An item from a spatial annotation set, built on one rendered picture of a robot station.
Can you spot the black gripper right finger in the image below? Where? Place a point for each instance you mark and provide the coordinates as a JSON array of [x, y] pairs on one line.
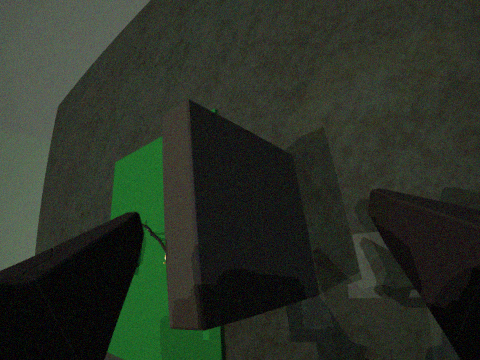
[[438, 245]]

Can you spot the green circuit board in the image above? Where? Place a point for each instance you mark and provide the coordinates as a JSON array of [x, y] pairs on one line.
[[143, 331]]

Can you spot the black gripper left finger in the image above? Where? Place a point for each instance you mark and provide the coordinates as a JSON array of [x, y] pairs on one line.
[[64, 303]]

